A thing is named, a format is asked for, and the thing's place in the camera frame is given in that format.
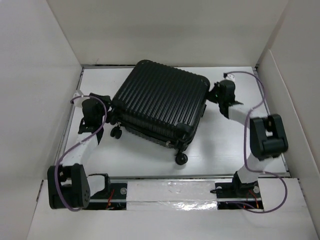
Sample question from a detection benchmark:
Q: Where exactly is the silver aluminium rail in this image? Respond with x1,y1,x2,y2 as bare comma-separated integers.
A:
48,171,291,181

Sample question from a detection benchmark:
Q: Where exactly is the black hard-shell suitcase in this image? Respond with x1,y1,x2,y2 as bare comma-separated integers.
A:
107,59,211,166

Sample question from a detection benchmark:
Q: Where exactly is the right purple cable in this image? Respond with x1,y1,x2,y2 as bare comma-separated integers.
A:
224,71,288,214

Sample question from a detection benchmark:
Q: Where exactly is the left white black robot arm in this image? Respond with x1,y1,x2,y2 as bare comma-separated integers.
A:
47,91,113,212

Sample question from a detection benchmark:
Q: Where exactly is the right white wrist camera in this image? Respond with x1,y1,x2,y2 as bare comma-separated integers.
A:
223,73,236,82

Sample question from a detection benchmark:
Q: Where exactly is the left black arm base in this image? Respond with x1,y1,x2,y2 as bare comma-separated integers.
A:
85,182,128,211

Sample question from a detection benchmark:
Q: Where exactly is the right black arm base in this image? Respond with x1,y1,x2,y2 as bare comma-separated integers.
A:
210,182,264,210

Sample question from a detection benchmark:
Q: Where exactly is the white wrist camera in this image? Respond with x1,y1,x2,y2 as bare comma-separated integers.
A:
71,90,86,108
223,73,236,82

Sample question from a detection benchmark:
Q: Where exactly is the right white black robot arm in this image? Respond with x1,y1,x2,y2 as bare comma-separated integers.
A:
207,80,289,197

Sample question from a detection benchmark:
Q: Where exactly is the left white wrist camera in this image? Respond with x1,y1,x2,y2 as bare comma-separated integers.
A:
71,90,86,108

